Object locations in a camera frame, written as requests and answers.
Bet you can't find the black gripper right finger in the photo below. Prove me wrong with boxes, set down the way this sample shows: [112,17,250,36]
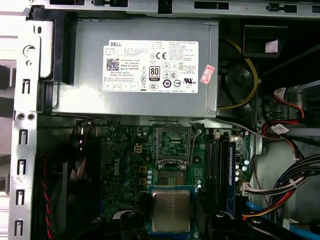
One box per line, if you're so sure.
[196,186,305,240]

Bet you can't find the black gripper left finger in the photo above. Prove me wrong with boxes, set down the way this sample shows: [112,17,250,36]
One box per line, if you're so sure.
[82,191,151,240]

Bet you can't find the CPU with silver top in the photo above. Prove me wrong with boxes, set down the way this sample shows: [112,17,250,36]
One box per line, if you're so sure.
[146,185,197,235]

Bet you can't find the CPU socket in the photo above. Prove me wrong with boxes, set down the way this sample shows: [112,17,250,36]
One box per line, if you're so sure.
[156,166,191,187]

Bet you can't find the black RAM slot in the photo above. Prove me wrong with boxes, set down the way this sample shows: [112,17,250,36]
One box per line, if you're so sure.
[219,132,228,213]
[212,131,221,212]
[205,132,213,201]

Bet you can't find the metal locking lever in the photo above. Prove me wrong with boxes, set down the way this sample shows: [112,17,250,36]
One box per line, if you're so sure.
[186,121,204,168]

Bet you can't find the metal socket cover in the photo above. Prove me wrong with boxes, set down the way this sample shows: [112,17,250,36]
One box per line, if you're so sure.
[155,125,193,168]

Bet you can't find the green motherboard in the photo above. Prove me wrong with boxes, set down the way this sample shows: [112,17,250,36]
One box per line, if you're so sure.
[99,123,252,240]

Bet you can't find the black PC case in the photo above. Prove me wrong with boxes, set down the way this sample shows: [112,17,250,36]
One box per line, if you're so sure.
[0,0,320,240]

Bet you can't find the grey power supply unit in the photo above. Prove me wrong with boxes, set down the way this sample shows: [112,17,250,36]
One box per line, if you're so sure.
[51,18,220,118]

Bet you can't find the metal drive cage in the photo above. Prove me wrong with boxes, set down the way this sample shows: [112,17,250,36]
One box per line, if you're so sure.
[257,78,320,141]

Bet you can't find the blue wire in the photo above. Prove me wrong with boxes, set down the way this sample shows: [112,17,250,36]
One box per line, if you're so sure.
[246,199,320,240]

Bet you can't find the red black twisted wire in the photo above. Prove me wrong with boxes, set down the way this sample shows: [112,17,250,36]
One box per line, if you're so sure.
[41,157,55,240]

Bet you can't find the black cable bundle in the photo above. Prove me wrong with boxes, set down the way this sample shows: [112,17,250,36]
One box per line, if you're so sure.
[249,153,320,201]

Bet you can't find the orange red wire bundle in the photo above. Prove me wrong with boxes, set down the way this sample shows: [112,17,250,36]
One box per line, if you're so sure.
[259,86,307,162]

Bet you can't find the yellow wire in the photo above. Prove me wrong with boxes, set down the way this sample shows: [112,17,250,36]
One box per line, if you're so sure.
[217,37,262,110]

